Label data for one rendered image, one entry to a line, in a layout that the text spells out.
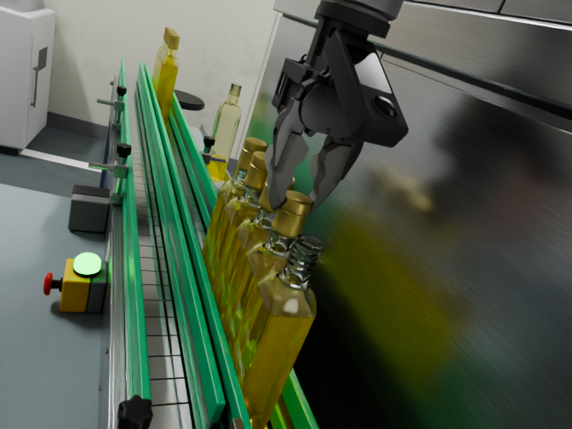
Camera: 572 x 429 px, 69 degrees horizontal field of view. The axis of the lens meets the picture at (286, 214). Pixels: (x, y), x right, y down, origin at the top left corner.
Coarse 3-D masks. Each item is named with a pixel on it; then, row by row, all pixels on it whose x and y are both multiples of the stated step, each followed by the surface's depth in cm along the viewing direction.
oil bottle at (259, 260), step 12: (252, 252) 49; (264, 252) 47; (252, 264) 48; (264, 264) 46; (276, 264) 46; (240, 276) 51; (252, 276) 47; (240, 288) 50; (252, 288) 47; (240, 300) 50; (228, 312) 53; (240, 312) 49; (228, 324) 52; (240, 324) 49; (228, 336) 52
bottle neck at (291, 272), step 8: (296, 240) 41; (304, 240) 43; (312, 240) 43; (296, 248) 41; (304, 248) 40; (312, 248) 41; (320, 248) 41; (288, 256) 43; (296, 256) 41; (304, 256) 41; (312, 256) 41; (288, 264) 42; (296, 264) 41; (304, 264) 41; (312, 264) 42; (288, 272) 42; (296, 272) 42; (304, 272) 42; (288, 280) 42; (296, 280) 42; (304, 280) 42
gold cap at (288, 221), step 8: (288, 192) 46; (296, 192) 47; (288, 200) 44; (296, 200) 45; (304, 200) 45; (280, 208) 45; (288, 208) 45; (296, 208) 44; (304, 208) 45; (280, 216) 45; (288, 216) 45; (296, 216) 45; (304, 216) 45; (272, 224) 47; (280, 224) 46; (288, 224) 45; (296, 224) 45; (280, 232) 46; (288, 232) 46; (296, 232) 46
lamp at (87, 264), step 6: (78, 258) 73; (84, 258) 73; (90, 258) 73; (96, 258) 74; (78, 264) 72; (84, 264) 72; (90, 264) 72; (96, 264) 73; (72, 270) 73; (78, 270) 72; (84, 270) 72; (90, 270) 73; (96, 270) 74; (84, 276) 73; (90, 276) 73
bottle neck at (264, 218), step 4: (260, 208) 51; (260, 212) 52; (264, 212) 51; (268, 212) 51; (256, 216) 52; (260, 216) 52; (264, 216) 51; (268, 216) 51; (272, 216) 51; (256, 220) 52; (260, 220) 52; (264, 220) 52; (268, 220) 51; (260, 224) 52; (264, 224) 52; (268, 224) 52; (268, 228) 52
